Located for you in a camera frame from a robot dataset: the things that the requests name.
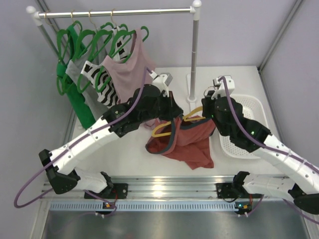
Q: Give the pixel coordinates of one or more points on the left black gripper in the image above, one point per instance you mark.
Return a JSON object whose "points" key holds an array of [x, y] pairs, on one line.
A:
{"points": [[173, 109]]}

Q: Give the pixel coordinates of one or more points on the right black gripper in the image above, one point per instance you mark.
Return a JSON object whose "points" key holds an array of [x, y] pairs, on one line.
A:
{"points": [[207, 101]]}

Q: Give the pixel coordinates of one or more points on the red tank top blue trim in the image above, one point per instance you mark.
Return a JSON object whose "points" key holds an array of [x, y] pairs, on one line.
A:
{"points": [[188, 142]]}

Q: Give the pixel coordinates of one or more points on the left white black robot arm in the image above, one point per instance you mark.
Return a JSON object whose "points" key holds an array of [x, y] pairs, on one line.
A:
{"points": [[61, 165]]}

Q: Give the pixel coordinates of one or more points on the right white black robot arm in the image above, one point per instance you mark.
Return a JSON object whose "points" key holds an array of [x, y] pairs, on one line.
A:
{"points": [[301, 182]]}

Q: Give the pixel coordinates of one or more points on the pink tank top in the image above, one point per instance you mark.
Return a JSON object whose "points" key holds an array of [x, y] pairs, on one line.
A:
{"points": [[128, 76]]}

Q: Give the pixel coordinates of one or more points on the black white striped top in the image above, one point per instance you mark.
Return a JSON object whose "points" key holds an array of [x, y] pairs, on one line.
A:
{"points": [[106, 84]]}

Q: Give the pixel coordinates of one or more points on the green hanger under striped top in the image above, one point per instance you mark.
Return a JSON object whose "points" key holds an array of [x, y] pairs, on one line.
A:
{"points": [[99, 37]]}

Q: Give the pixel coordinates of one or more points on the grey top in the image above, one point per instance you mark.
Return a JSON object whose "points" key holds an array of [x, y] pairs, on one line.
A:
{"points": [[96, 108]]}

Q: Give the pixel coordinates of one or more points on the green top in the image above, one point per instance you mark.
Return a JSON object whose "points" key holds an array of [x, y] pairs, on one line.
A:
{"points": [[77, 101]]}

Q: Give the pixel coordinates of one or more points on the white perforated plastic basket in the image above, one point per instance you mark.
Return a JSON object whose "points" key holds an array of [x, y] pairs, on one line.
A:
{"points": [[252, 109]]}

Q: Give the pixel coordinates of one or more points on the silver clothes rack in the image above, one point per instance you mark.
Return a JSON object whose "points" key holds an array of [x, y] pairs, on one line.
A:
{"points": [[194, 9]]}

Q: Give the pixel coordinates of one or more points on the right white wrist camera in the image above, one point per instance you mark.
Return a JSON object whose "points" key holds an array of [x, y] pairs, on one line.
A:
{"points": [[218, 89]]}

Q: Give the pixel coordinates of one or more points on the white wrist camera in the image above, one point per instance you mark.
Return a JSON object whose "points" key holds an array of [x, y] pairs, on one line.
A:
{"points": [[161, 81], [218, 89]]}

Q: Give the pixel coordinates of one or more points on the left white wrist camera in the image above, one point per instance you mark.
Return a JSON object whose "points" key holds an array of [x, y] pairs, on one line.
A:
{"points": [[161, 81]]}

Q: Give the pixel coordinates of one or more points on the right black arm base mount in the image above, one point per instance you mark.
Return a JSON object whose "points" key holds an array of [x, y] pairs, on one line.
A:
{"points": [[228, 192]]}

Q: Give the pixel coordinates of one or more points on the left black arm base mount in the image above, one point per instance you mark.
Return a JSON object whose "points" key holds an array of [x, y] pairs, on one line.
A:
{"points": [[119, 191]]}

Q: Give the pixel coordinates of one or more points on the slotted white cable duct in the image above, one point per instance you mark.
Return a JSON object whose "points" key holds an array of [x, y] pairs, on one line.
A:
{"points": [[146, 206]]}

